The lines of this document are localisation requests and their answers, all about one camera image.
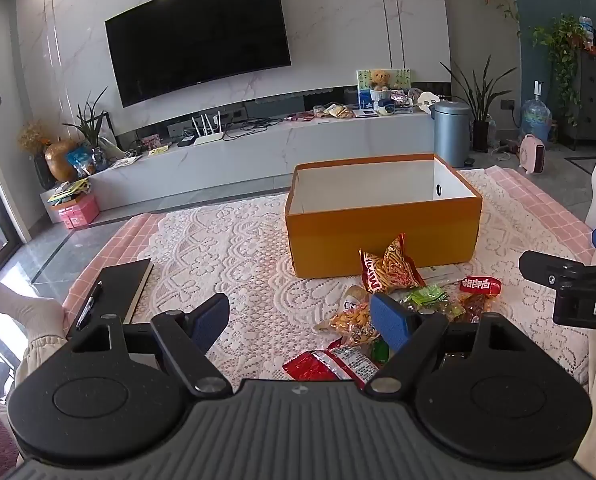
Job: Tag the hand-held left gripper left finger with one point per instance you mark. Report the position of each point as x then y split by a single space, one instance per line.
210 322

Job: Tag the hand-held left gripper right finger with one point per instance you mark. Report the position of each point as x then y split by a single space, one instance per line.
390 320

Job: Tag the clear golden crackers packet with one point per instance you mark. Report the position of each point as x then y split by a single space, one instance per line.
350 322

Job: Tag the red striped chips packet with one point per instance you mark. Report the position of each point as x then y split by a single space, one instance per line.
390 267

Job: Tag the white plastic packet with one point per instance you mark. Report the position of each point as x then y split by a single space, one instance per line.
443 274

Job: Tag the brown meat snack packet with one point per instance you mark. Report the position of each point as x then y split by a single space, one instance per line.
473 307

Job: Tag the red packet white label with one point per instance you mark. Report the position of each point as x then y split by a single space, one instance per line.
318 367

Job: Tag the orange cardboard box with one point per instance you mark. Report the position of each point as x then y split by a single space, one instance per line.
378 232

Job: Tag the clear packet green contents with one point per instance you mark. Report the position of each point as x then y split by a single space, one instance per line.
379 351

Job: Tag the green snack packet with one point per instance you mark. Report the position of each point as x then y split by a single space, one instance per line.
425 297

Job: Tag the pink checked blanket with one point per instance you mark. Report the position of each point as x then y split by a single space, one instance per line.
543 205

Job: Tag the white lace cloth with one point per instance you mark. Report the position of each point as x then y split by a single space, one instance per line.
238 260

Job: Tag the small red snack packet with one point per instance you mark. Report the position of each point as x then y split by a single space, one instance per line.
480 285

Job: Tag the black notebook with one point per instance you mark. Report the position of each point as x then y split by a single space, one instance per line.
118 285

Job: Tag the pink heater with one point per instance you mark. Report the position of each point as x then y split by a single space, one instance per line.
533 152

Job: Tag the black pen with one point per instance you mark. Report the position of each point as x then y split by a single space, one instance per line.
90 305

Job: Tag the water jug with pump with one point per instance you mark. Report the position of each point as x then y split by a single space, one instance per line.
535 117

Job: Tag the grey-blue trash can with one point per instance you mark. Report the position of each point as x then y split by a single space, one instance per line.
450 135

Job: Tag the white marble television console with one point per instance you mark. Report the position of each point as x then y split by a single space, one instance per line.
258 160

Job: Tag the pink box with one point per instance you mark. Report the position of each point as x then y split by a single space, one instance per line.
78 212

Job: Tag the potted long-leaf plant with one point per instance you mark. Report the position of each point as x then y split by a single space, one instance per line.
480 105

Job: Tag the black set-top box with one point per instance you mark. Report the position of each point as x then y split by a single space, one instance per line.
186 141

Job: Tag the white router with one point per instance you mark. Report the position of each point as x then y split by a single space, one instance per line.
209 135

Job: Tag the person's left leg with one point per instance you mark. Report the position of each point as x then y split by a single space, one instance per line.
23 310

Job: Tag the bushy green climbing plant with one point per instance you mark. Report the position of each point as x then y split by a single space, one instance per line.
563 50

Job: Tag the stack of papers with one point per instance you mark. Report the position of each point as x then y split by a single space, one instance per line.
68 190

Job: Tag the blue packet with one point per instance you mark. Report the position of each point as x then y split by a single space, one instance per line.
80 160

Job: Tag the yellow snack bag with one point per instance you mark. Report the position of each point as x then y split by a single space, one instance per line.
339 111

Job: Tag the bronze round vase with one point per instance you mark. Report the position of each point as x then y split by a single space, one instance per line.
60 160

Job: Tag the slim-leaf plant in vase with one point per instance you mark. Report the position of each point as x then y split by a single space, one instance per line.
90 120

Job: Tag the green picture card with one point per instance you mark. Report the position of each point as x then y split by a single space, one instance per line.
398 80

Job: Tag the brown teddy bear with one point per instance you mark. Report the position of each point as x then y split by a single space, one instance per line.
379 80

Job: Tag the dried yellow flowers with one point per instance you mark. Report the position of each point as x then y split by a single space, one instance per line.
35 135

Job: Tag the black television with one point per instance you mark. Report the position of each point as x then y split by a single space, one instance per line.
198 35

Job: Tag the wall socket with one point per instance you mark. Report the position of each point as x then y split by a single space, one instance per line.
508 105

